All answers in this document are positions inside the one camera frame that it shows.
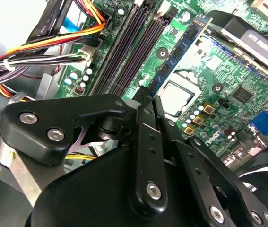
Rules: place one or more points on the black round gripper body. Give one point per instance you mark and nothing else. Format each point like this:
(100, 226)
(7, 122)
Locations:
(89, 201)

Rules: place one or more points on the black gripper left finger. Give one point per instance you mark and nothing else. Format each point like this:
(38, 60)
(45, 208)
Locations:
(53, 130)

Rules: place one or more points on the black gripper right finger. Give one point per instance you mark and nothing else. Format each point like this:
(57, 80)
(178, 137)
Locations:
(195, 170)

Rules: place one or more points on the blue RAM stick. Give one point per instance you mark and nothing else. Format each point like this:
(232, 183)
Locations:
(178, 50)

